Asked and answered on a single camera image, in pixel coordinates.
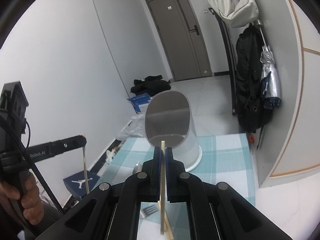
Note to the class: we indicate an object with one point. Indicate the grey entrance door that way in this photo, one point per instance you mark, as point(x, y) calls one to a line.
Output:
point(181, 38)

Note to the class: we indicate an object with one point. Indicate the silver spoon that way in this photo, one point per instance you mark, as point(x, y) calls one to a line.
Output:
point(137, 168)

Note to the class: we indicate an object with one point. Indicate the tan shoe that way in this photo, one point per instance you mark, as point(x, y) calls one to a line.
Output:
point(110, 154)

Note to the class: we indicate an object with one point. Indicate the black clothes pile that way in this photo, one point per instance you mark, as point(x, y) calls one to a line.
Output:
point(151, 85)

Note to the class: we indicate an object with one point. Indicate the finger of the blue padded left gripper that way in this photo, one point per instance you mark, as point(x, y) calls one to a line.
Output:
point(68, 144)

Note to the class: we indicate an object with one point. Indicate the silver fork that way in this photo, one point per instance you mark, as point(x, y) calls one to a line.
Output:
point(148, 210)

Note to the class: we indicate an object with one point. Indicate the white shoulder bag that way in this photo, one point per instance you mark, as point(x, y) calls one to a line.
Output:
point(235, 13)

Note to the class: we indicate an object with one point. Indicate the silver folded umbrella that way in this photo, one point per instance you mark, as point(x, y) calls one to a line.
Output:
point(268, 91)

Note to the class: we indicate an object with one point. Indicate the blue cardboard box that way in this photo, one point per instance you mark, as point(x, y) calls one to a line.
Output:
point(140, 102)

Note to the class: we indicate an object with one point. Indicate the white cabinet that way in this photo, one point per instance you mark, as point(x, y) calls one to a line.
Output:
point(290, 147)

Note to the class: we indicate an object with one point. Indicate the person's left hand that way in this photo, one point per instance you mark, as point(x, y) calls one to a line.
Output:
point(33, 210)

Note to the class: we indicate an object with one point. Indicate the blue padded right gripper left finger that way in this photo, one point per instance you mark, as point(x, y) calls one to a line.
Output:
point(155, 176)

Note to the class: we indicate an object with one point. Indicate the wooden chopstick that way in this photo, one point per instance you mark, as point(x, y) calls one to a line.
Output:
point(163, 184)
point(85, 169)
point(165, 225)

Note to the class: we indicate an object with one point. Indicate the white utensil holder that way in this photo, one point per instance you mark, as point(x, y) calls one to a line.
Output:
point(168, 118)

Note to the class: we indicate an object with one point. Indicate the navy Jordan shoe box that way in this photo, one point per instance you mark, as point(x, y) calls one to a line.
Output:
point(76, 184)

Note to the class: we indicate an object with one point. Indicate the teal plaid placemat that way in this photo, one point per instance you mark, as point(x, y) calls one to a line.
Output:
point(224, 158)

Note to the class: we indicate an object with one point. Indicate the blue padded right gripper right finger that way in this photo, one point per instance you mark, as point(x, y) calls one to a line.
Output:
point(170, 175)

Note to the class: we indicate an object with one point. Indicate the black hanging jacket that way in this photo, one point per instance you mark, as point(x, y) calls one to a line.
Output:
point(249, 105)

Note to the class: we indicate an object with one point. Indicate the grey plastic mailer bag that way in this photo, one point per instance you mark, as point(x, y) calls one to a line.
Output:
point(135, 129)

